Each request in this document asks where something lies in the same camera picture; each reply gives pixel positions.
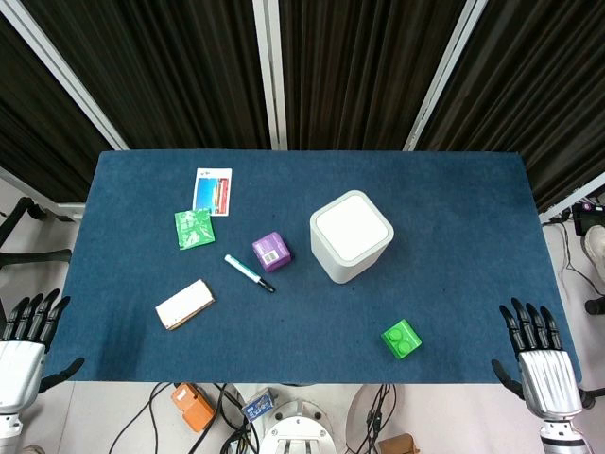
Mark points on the green toy brick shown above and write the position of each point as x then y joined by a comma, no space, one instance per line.
401,340

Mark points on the orange device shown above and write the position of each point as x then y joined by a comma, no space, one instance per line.
192,406

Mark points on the purple small box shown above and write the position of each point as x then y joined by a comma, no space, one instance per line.
271,252

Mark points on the white lidded bin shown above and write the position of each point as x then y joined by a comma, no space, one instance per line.
352,236

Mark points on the white green marker pen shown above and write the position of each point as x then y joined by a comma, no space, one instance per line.
248,273

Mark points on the brown cardboard box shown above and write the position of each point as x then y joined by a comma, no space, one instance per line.
399,444

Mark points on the colourful picture card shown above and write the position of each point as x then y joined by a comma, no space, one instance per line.
213,191

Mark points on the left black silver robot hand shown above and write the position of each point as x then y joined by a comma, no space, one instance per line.
19,369

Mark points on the white round disc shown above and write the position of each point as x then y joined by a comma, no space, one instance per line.
361,416

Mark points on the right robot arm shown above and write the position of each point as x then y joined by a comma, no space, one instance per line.
562,435

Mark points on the black chair base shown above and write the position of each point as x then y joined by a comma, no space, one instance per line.
23,236

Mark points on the black electronic device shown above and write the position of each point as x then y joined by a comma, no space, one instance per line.
586,217

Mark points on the white frame post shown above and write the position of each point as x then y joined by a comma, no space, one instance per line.
61,71
270,71
444,71

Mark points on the white topped wooden block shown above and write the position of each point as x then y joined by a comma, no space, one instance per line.
184,304

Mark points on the blue table cloth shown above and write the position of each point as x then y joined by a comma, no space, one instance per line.
307,321

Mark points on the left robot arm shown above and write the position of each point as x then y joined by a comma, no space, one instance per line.
8,432

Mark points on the green sachet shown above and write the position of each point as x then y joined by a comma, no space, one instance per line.
194,229

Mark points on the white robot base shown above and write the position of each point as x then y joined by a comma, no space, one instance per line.
298,428

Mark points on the black curtain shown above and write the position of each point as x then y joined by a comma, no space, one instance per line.
529,94
165,71
38,132
368,71

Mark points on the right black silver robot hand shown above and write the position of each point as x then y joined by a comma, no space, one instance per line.
550,378

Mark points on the blue circuit board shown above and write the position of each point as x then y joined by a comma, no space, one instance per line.
258,406

